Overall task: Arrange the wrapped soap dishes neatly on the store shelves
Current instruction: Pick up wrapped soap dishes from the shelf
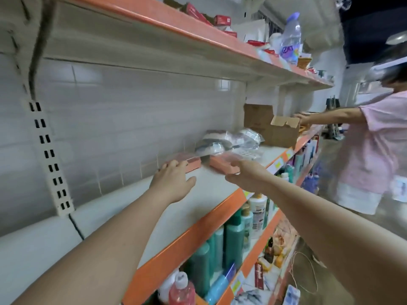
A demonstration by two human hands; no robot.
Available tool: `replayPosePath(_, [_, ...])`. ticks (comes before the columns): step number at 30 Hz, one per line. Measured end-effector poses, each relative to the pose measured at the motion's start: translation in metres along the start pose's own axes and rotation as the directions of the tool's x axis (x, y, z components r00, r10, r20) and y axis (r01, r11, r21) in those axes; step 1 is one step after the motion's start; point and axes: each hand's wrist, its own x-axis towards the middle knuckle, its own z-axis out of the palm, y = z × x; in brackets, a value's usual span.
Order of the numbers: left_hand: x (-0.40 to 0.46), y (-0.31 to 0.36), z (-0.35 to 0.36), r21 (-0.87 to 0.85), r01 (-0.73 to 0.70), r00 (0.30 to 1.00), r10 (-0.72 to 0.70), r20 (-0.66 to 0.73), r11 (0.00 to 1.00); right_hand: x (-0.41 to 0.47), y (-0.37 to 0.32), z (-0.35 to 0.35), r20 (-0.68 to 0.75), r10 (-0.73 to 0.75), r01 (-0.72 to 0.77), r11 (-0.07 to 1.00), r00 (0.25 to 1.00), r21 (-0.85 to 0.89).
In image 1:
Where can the person's right hand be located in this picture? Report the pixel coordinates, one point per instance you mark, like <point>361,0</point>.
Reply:
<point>253,176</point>

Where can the person's left hand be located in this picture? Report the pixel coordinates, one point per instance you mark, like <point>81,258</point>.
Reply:
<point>170,182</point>

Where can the soap dish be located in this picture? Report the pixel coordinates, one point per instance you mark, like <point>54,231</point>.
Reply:
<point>193,163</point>

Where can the orange lid plastic box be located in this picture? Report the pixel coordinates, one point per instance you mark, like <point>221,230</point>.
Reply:
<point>222,163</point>

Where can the pile of soap dishes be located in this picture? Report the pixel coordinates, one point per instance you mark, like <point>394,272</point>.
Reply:
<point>229,143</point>

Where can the orange metal store shelving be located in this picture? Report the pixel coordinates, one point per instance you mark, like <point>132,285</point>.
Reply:
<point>159,19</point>

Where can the person's right forearm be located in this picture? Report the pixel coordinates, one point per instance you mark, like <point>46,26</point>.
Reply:
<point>337,238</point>

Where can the person's left forearm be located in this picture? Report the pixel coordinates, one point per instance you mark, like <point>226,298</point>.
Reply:
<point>89,257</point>

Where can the yellow shelf price label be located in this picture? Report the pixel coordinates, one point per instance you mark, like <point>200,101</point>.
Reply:
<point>275,165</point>

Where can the brown cardboard box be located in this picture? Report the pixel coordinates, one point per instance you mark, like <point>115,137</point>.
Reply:
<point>270,127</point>

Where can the white cap bottle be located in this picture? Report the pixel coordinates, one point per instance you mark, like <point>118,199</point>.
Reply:
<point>257,216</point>

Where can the row of assorted bottles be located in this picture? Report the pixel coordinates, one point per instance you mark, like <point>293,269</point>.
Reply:
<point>305,165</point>

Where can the pink plastic bottle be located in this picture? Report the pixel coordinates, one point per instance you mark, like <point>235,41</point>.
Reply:
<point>182,290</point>

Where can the woven brown basket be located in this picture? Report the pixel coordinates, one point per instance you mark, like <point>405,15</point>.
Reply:
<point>305,62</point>

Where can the clear bottle blue cap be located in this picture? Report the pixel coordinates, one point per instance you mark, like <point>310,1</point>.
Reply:
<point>290,38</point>

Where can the small white carton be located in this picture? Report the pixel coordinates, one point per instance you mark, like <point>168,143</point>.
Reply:
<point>251,31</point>

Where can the brown paper package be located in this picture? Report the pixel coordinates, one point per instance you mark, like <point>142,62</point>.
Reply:
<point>171,3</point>

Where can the round ceiling light panel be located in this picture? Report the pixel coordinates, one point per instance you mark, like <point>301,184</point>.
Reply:
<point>397,38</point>

